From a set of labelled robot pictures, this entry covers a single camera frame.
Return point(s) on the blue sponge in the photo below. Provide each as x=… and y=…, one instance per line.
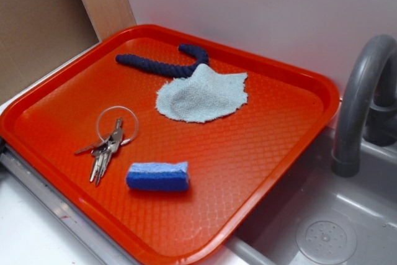
x=156, y=176

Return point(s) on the light blue cloth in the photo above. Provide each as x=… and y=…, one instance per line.
x=203, y=97

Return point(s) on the orange plastic tray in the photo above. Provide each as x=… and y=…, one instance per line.
x=233, y=161

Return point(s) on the silver key bunch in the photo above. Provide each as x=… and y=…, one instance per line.
x=108, y=144

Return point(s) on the grey toy sink basin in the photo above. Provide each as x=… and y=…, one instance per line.
x=312, y=216

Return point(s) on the metal counter edge strip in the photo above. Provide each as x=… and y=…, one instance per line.
x=41, y=226

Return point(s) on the grey plastic faucet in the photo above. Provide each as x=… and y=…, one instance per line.
x=368, y=109

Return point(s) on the brown cardboard panel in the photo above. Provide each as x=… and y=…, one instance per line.
x=37, y=36

